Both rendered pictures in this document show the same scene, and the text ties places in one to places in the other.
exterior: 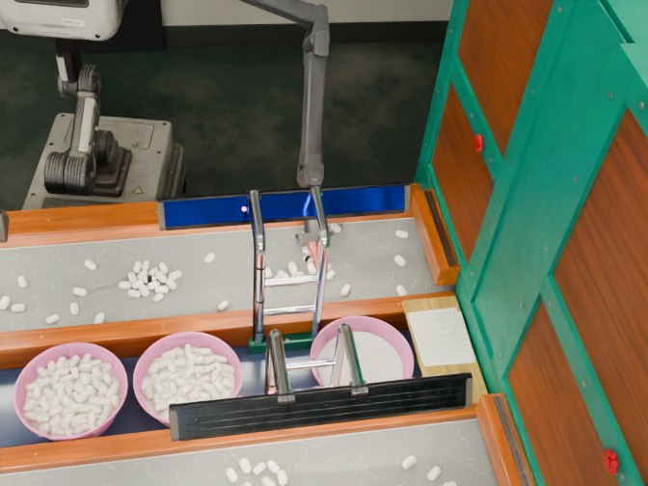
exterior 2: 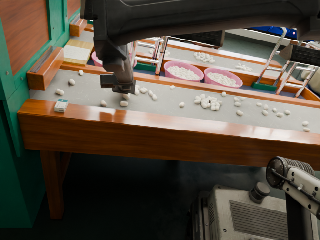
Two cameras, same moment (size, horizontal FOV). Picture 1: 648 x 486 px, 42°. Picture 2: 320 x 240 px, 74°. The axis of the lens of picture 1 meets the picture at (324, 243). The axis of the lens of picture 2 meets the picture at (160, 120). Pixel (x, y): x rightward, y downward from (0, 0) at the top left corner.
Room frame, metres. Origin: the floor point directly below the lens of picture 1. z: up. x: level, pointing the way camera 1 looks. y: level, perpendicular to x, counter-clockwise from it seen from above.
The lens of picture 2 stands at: (2.42, 0.22, 1.29)
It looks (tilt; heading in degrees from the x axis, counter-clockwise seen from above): 36 degrees down; 179
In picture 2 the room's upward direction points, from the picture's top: 16 degrees clockwise
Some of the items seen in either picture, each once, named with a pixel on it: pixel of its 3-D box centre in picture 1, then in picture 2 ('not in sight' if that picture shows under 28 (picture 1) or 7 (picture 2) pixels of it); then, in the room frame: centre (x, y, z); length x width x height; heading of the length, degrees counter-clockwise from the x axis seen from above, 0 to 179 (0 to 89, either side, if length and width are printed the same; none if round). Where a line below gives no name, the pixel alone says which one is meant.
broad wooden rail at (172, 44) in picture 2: not in sight; (186, 55); (0.53, 0.32, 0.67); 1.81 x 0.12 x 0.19; 104
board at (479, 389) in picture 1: (444, 349); (76, 51); (1.26, -0.34, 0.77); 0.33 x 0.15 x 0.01; 14
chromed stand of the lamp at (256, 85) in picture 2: not in sight; (272, 57); (0.73, 0.93, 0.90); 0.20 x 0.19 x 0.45; 104
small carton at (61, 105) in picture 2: not in sight; (61, 105); (1.78, -0.15, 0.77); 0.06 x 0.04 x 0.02; 14
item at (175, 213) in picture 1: (285, 201); (156, 23); (1.44, 0.10, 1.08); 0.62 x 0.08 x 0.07; 104
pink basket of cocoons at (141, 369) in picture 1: (189, 386); (182, 76); (1.10, 0.30, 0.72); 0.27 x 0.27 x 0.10
